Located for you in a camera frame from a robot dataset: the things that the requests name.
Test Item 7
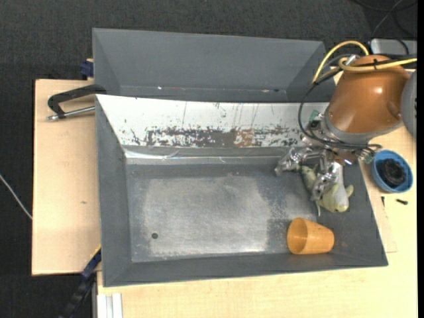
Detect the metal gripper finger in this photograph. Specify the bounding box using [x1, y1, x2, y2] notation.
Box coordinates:
[309, 160, 343, 202]
[274, 146, 313, 178]

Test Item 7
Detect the pale green plush toy animal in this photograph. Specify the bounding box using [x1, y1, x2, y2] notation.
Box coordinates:
[299, 164, 354, 215]

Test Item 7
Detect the blue round bowl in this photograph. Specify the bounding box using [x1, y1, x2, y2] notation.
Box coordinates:
[370, 149, 414, 193]

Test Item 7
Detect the orange plastic cup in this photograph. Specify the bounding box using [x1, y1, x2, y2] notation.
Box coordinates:
[286, 217, 335, 255]

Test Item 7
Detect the black round part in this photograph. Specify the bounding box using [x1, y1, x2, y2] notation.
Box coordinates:
[381, 158, 407, 187]

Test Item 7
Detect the grey metal bin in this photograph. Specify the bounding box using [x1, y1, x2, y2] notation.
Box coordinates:
[91, 27, 389, 288]

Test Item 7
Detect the pale wood flat board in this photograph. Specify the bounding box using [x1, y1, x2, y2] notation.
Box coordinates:
[31, 78, 102, 276]

